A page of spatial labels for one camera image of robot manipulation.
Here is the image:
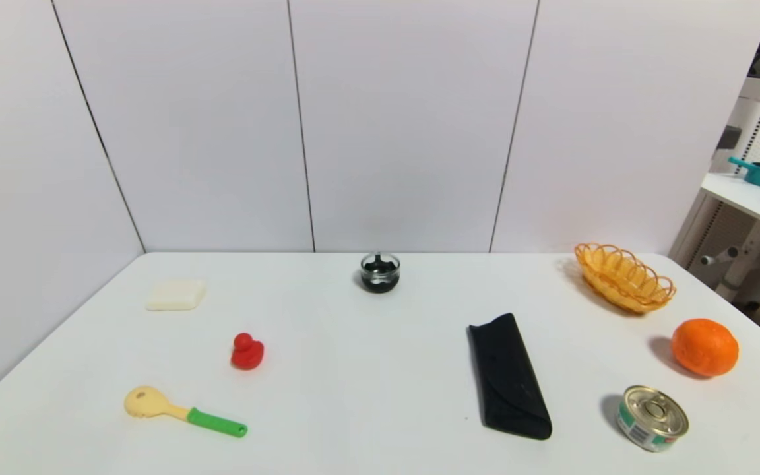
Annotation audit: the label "white soap bar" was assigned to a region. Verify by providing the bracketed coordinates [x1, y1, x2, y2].
[146, 278, 207, 311]

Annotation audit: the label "tin can green label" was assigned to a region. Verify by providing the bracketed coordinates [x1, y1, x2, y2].
[617, 385, 690, 453]

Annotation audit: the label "glass jar black contents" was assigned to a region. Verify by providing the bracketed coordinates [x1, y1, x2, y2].
[360, 252, 401, 294]

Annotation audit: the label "white table crank handle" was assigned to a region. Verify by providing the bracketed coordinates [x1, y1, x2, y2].
[700, 247, 741, 267]

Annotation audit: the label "yellow wire basket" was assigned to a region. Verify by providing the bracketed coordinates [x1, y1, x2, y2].
[575, 242, 677, 314]

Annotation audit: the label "red rubber duck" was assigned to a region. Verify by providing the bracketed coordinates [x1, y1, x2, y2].
[231, 332, 265, 371]

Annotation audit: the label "orange fruit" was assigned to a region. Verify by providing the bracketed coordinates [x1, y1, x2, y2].
[671, 319, 740, 378]

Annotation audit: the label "yellow pasta spoon green handle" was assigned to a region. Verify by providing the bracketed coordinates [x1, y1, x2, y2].
[123, 386, 249, 439]

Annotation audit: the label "black fabric pouch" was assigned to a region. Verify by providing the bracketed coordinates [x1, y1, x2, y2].
[467, 313, 553, 441]

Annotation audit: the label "white side table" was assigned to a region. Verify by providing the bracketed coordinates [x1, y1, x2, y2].
[701, 172, 760, 304]

